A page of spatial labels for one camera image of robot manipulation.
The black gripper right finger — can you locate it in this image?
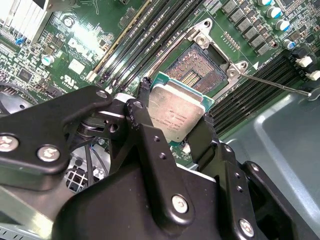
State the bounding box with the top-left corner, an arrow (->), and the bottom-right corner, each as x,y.
186,112 -> 301,240

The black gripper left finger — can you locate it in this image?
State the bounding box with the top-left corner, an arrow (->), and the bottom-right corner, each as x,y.
0,77 -> 197,230

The metal locking lever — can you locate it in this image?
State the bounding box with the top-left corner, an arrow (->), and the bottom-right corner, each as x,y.
238,71 -> 313,99
146,29 -> 201,79

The silver CPU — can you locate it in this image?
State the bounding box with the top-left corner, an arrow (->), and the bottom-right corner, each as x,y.
147,71 -> 216,145

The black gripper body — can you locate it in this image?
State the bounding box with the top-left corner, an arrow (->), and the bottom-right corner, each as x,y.
51,161 -> 235,240

